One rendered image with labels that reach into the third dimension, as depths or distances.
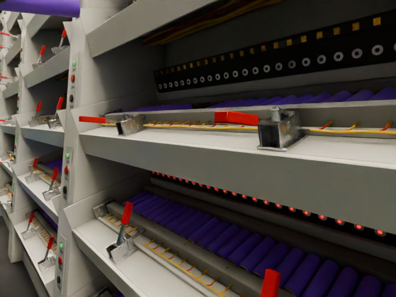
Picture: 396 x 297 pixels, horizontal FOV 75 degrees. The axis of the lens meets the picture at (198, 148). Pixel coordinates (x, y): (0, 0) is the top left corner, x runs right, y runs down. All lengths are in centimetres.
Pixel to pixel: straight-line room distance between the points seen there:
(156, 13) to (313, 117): 26
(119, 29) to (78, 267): 49
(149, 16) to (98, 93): 25
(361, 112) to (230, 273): 23
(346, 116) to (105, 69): 50
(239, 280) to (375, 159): 21
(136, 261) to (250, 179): 27
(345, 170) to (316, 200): 3
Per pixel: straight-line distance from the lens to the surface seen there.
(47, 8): 28
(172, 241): 42
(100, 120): 41
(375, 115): 24
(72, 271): 66
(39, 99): 129
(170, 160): 32
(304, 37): 40
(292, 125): 23
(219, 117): 17
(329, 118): 25
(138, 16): 44
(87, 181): 61
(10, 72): 200
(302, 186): 21
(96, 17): 64
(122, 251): 46
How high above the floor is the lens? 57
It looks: 2 degrees down
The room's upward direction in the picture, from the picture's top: 5 degrees clockwise
